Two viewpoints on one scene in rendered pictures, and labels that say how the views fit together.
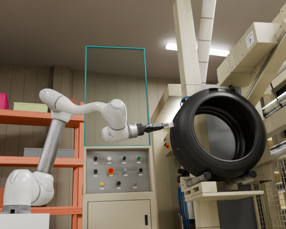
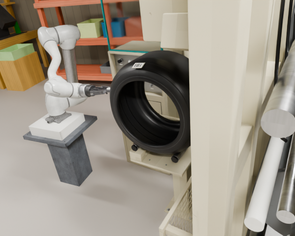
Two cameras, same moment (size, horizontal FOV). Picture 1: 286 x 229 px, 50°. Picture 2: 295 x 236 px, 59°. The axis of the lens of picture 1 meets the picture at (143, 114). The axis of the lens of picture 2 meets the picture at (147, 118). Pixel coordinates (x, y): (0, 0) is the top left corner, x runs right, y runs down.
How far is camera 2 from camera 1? 2.01 m
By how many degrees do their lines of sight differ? 65
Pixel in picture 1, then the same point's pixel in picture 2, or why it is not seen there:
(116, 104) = (46, 89)
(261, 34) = (150, 25)
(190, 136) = (115, 116)
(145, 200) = (157, 102)
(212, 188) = (137, 158)
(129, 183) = (147, 84)
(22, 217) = (47, 131)
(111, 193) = not seen: hidden behind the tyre
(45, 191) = (74, 99)
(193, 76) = not seen: outside the picture
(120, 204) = not seen: hidden behind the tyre
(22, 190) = (51, 108)
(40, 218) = (55, 133)
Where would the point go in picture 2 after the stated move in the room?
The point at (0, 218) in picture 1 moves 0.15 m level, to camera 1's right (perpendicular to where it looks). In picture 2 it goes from (38, 130) to (47, 135)
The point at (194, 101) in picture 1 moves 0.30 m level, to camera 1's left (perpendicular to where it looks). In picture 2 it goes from (116, 82) to (83, 74)
